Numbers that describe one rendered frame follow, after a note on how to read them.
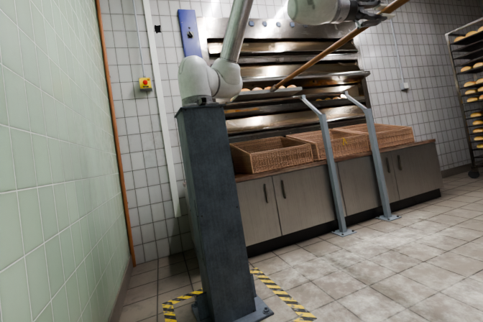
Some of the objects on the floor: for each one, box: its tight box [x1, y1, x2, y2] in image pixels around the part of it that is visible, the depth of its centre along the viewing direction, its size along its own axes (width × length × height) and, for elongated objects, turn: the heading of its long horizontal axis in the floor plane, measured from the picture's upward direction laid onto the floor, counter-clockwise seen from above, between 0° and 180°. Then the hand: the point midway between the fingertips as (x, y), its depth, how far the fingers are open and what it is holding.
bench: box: [183, 139, 444, 259], centre depth 225 cm, size 56×242×58 cm
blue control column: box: [178, 9, 203, 59], centre depth 312 cm, size 193×16×215 cm
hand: (384, 11), depth 93 cm, fingers closed on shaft, 3 cm apart
